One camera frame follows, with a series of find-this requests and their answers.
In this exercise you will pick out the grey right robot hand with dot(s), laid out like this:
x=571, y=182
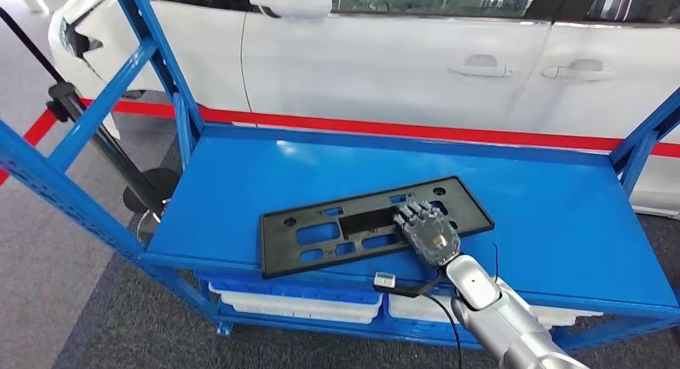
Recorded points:
x=430, y=239

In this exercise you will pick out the black plastic plate part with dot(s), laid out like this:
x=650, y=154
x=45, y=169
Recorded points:
x=281, y=249

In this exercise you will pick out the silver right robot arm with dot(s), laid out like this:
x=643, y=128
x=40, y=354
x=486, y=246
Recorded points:
x=494, y=313

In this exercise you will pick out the blue metal shelf rack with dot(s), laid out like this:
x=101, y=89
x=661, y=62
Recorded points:
x=318, y=170

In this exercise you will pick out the white plastic crate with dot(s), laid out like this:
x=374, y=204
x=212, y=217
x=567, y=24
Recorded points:
x=297, y=308
x=318, y=319
x=414, y=308

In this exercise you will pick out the red barrier belt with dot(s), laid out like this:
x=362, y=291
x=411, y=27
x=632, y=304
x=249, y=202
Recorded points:
x=345, y=126

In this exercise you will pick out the white car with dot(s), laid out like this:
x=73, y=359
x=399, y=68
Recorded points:
x=372, y=63

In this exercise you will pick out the chrome stanchion base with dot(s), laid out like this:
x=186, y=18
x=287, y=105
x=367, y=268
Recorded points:
x=142, y=218

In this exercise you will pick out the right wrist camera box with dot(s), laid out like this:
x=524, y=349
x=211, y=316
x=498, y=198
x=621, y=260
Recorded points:
x=384, y=280

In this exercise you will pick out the black stanchion post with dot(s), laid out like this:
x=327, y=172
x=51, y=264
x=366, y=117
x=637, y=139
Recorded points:
x=154, y=183

